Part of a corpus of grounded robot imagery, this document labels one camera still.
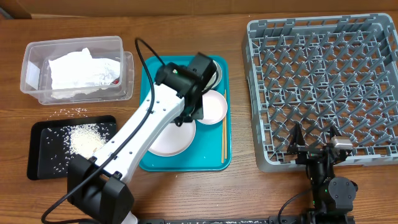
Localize grey metal bowl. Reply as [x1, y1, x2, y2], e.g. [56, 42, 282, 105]
[205, 60, 223, 90]

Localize white paper napkin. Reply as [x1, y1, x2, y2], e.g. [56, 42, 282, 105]
[49, 48, 94, 90]
[83, 58, 121, 86]

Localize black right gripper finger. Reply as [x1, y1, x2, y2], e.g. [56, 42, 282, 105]
[287, 122, 305, 154]
[328, 125, 341, 138]

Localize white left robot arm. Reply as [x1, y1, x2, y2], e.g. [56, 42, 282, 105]
[66, 53, 218, 223]

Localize spilled rice grains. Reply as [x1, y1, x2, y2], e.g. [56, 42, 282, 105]
[49, 107, 88, 119]

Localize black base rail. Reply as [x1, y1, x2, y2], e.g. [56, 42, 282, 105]
[138, 215, 355, 224]

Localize wooden chopstick right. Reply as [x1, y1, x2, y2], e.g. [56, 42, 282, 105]
[223, 89, 228, 160]

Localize rice pile on tray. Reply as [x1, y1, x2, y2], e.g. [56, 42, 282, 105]
[39, 122, 116, 175]

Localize red snack wrapper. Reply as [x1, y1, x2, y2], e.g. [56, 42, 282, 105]
[111, 78, 121, 85]

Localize clear plastic bin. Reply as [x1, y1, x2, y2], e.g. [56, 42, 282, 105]
[20, 36, 134, 105]

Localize grey dishwasher rack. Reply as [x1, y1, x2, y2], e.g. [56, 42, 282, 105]
[242, 13, 397, 172]

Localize wooden chopstick left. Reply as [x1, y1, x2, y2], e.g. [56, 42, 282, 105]
[221, 119, 225, 164]

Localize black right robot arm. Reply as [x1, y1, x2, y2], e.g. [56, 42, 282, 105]
[277, 123, 358, 223]

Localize wooden chopstick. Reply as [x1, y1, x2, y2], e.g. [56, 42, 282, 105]
[223, 89, 228, 160]
[221, 119, 225, 164]

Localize teal serving tray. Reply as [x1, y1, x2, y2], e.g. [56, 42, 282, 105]
[139, 55, 233, 172]

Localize black tray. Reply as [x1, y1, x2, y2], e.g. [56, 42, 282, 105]
[27, 115, 116, 180]

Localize large pink plate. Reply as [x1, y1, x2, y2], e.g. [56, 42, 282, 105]
[149, 122, 197, 157]

